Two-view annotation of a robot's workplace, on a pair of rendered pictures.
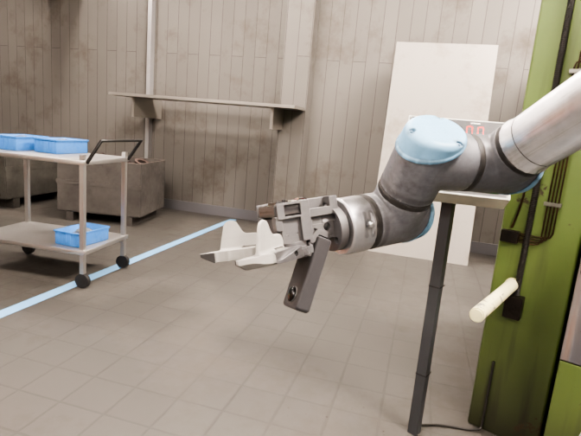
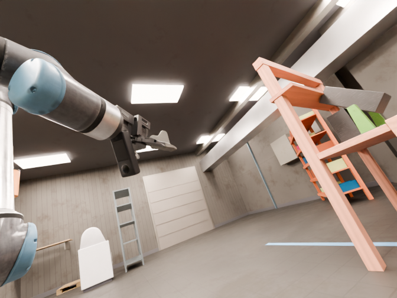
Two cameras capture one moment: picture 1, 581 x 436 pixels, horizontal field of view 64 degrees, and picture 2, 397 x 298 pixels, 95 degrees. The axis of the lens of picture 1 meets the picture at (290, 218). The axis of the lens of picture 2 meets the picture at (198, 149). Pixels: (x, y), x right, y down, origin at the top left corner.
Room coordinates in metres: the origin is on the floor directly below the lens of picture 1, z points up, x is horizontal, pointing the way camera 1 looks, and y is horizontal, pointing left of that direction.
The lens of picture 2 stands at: (1.10, -0.20, 0.71)
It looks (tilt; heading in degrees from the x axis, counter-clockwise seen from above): 19 degrees up; 136
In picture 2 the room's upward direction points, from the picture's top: 19 degrees counter-clockwise
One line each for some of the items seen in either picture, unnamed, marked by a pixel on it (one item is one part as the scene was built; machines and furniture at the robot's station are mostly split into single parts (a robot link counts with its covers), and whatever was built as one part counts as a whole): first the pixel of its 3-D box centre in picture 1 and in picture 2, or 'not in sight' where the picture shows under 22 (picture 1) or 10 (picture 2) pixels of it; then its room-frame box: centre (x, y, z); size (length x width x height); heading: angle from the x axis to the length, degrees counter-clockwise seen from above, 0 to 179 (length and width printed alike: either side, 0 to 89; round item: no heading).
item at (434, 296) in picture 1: (433, 301); not in sight; (1.62, -0.55, 0.54); 0.04 x 0.04 x 1.08; 53
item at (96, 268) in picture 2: not in sight; (96, 255); (-4.60, 0.80, 0.65); 0.70 x 0.57 x 1.29; 73
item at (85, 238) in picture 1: (58, 202); not in sight; (3.12, 1.61, 0.48); 1.02 x 0.59 x 0.96; 85
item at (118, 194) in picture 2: not in sight; (127, 227); (-5.06, 1.79, 1.08); 1.13 x 0.48 x 2.17; 163
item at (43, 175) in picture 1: (12, 169); not in sight; (5.43, 3.34, 0.35); 1.05 x 0.84 x 0.71; 165
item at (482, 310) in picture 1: (496, 298); not in sight; (1.48, -0.71, 0.62); 0.44 x 0.05 x 0.05; 143
